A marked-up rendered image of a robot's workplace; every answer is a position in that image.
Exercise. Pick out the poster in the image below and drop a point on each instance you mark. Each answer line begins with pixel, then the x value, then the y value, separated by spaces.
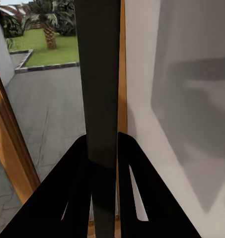
pixel 98 37

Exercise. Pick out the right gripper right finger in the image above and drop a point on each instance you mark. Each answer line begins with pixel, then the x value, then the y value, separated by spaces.
pixel 166 217

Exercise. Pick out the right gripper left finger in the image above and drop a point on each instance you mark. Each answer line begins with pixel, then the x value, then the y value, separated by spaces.
pixel 59 207

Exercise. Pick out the door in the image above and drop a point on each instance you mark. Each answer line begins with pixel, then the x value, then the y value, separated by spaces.
pixel 41 102

